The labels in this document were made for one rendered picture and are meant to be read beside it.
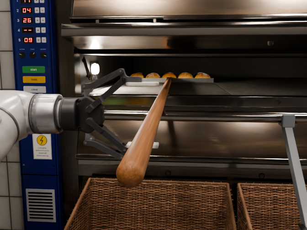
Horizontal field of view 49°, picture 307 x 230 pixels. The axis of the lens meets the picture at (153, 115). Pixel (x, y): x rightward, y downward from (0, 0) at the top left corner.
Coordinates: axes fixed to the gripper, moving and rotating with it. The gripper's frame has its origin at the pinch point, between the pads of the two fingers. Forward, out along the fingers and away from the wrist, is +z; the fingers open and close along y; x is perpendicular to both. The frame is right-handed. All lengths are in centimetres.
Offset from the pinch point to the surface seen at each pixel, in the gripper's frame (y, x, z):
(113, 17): -27, -46, -17
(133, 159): -1.3, 38.6, 0.5
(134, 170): -0.5, 39.8, 0.8
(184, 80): 0, -140, 10
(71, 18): -27, -47, -32
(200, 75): -3, -142, 20
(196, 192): 38, -51, 13
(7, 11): -31, -57, -60
